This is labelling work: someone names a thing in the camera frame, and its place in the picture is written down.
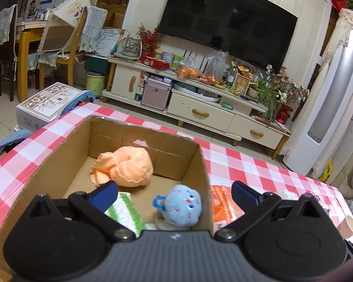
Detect bag of oranges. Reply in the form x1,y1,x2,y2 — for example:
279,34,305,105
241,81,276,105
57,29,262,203
198,75,220,85
176,65,201,80

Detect white tower air conditioner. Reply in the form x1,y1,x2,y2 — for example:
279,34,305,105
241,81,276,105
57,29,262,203
282,25,353,177

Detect cream scalloped chair cover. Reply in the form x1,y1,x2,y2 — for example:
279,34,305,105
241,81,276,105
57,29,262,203
37,0,92,53

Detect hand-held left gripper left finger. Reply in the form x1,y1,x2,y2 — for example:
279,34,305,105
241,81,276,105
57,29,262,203
25,181,137,243

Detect stack of books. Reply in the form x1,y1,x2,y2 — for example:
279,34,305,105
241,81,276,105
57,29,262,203
253,110,292,136

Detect blue cloth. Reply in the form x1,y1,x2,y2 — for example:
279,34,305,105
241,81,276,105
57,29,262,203
0,129,34,165
62,90,95,115

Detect green potted plant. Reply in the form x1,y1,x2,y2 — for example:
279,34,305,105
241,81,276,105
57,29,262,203
249,79,283,124

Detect white printed carton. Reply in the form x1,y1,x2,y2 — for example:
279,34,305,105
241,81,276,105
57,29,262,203
16,82,83,130

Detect yellow toy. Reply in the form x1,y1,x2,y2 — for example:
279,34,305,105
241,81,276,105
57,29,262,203
319,160,334,183

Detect black television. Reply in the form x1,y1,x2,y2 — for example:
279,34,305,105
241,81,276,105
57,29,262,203
159,0,298,71

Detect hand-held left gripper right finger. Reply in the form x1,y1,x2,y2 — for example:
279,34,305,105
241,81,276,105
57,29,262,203
214,180,327,243

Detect pink checked tablecloth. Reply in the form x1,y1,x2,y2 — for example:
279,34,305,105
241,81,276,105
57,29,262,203
0,101,353,250

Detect silver case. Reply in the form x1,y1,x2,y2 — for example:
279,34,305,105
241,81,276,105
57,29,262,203
141,76,172,110

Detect pink white flower bouquet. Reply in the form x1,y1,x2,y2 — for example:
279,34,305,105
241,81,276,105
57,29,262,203
265,65,311,100

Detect white paper sheet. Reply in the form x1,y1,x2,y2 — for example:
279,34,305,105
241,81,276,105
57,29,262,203
96,28,121,57

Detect white fluffy plush cloth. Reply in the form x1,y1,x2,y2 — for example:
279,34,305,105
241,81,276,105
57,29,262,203
277,189,297,200

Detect green white striped towel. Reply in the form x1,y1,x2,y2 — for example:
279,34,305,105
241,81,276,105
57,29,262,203
104,192,148,238

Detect wooden picture frame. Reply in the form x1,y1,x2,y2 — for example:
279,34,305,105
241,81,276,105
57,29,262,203
232,73,251,96

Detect red berry branches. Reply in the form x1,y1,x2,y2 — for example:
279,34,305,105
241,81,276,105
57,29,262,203
138,22,161,53

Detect white paper cup green leaf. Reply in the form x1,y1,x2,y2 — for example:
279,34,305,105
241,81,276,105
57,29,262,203
337,215,353,239

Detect glass kettle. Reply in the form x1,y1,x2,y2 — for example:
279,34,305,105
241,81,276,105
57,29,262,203
114,34,143,61

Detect clear plastic bag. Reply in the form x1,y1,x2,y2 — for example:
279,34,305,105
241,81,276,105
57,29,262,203
204,50,229,83

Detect yellow wooden dining table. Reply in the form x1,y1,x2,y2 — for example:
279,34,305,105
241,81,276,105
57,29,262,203
16,19,65,102

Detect light blue plush toy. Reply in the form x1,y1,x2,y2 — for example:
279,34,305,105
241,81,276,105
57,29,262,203
152,184,202,231

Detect yellow wooden chair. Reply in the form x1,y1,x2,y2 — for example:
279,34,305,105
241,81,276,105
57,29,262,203
37,4,108,87

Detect red box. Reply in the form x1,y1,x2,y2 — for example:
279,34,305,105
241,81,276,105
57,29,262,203
140,56,169,70

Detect orange plastic packet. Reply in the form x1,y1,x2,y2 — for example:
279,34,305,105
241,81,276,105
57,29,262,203
210,185,248,232

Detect teal crochet chair cover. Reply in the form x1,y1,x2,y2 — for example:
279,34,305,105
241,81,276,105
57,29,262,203
79,5,108,54

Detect dark wooden chair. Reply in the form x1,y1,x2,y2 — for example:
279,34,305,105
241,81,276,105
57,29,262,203
0,4,18,97

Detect cardboard box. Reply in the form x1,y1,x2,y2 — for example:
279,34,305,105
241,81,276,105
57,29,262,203
0,115,215,282

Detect cream TV cabinet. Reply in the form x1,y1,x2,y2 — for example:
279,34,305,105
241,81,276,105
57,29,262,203
101,56,292,157

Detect dark green storage box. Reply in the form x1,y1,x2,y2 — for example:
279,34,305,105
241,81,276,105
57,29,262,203
85,53,111,75

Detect light green trash bin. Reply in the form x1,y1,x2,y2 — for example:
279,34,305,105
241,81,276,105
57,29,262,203
85,71,108,99

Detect orange knitted towel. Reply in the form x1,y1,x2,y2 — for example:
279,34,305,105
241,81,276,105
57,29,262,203
90,146,154,188

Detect red vase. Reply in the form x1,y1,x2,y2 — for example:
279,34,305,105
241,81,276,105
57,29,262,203
275,104,295,125

